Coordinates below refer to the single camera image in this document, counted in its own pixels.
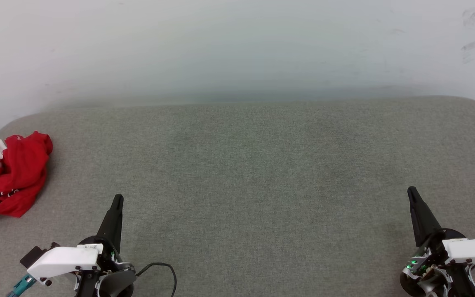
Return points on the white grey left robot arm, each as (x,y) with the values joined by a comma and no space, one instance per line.
(118,284)

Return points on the white camera bracket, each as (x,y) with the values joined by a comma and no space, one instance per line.
(474,251)
(64,260)

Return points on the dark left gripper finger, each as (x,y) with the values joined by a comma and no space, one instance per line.
(113,222)

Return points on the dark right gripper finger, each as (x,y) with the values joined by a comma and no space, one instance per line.
(422,218)

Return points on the red and white basketball jersey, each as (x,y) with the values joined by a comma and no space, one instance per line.
(19,173)

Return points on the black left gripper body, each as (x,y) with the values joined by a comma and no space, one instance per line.
(107,258)

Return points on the teal left camera connector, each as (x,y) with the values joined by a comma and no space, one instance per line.
(22,285)

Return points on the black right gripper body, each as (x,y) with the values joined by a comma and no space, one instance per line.
(427,272)

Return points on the white right camera bracket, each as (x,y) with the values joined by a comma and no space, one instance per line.
(474,251)

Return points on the white left camera bracket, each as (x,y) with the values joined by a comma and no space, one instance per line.
(64,260)

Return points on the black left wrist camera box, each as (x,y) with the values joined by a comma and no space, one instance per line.
(35,253)

